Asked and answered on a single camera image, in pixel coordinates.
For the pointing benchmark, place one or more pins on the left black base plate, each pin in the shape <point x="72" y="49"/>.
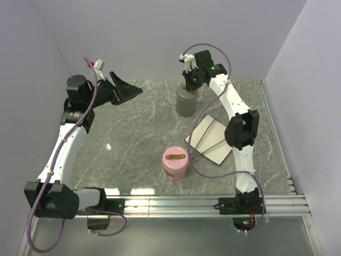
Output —
<point x="115" y="205"/>

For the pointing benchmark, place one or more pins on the pink cup container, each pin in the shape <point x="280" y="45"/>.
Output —
<point x="175" y="174"/>

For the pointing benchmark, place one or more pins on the aluminium frame rail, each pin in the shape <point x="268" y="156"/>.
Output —
<point x="194" y="206"/>

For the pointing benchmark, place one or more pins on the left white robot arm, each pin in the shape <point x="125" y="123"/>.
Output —
<point x="50" y="196"/>

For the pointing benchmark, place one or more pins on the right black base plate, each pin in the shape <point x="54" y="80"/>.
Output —
<point x="238" y="206"/>

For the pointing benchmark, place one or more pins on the metal food tongs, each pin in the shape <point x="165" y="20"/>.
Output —
<point x="210" y="141"/>

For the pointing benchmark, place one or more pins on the grey round lid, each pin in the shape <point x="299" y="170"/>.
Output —
<point x="183" y="94"/>

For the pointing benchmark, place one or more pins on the tall grey cylinder container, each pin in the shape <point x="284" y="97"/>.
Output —
<point x="186" y="106"/>

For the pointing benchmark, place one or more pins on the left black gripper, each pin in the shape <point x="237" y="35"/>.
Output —
<point x="126" y="91"/>

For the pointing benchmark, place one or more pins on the white square plate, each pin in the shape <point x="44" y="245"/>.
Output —
<point x="210" y="141"/>

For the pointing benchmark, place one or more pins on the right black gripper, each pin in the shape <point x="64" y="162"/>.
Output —
<point x="188" y="85"/>

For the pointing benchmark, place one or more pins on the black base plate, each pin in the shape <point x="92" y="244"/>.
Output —
<point x="115" y="205"/>
<point x="238" y="206"/>

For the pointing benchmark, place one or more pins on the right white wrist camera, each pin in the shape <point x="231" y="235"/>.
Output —
<point x="189" y="62"/>

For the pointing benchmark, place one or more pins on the pink round lid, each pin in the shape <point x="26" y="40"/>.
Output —
<point x="175" y="156"/>

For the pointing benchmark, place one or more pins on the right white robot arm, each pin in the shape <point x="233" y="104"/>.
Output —
<point x="241" y="131"/>

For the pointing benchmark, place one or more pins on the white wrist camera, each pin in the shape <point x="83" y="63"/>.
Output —
<point x="189" y="62"/>
<point x="97" y="66"/>

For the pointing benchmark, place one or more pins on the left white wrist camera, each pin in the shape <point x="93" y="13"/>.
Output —
<point x="97" y="66"/>

